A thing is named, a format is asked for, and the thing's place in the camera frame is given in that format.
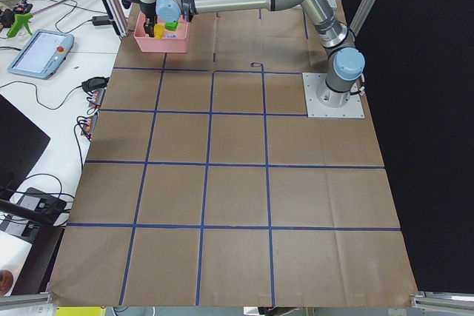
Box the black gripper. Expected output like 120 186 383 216
139 1 156 37

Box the yellow toy block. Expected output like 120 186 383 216
153 24 166 39

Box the green toy block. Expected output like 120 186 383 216
165 21 178 32

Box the pink plastic box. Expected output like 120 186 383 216
133 13 191 53

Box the black power adapter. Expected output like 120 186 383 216
91 16 112 27

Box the teach pendant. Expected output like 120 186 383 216
7 30 75 79

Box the reacher grabber tool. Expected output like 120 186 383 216
7 0 78 38

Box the black monitor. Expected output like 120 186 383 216
0 96 50 200

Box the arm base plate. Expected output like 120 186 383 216
302 73 364 119

